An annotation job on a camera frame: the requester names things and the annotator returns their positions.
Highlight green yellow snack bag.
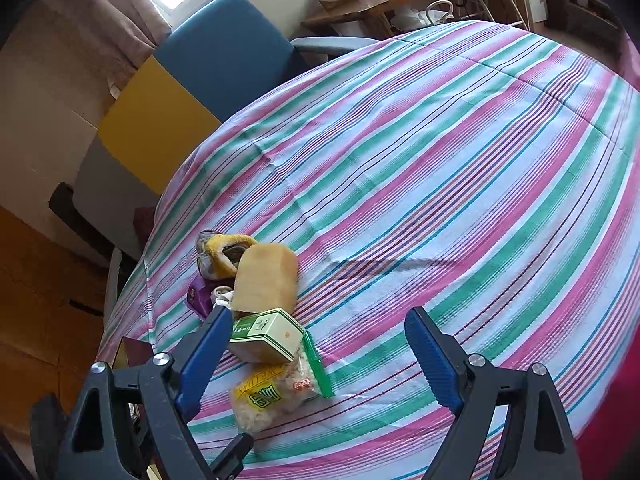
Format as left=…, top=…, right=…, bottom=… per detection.
left=230, top=333, right=334, bottom=434

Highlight dark red cushion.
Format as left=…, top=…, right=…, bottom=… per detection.
left=132, top=206, right=155, bottom=250

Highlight pink curtain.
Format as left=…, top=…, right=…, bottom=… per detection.
left=41, top=0, right=171, bottom=96

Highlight green essential oil box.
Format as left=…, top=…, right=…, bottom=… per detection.
left=228, top=308, right=306, bottom=364

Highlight wooden wardrobe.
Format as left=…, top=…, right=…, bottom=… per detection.
left=1, top=209, right=106, bottom=434

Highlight gold metal tin box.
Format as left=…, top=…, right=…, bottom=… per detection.
left=112, top=337, right=153, bottom=370

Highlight grey yellow blue headboard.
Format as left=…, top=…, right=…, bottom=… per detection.
left=73, top=0, right=309, bottom=259

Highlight yellow striped sock bundle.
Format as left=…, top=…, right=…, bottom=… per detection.
left=195, top=230, right=257, bottom=281

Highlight striped bed sheet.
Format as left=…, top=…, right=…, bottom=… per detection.
left=99, top=22, right=639, bottom=479

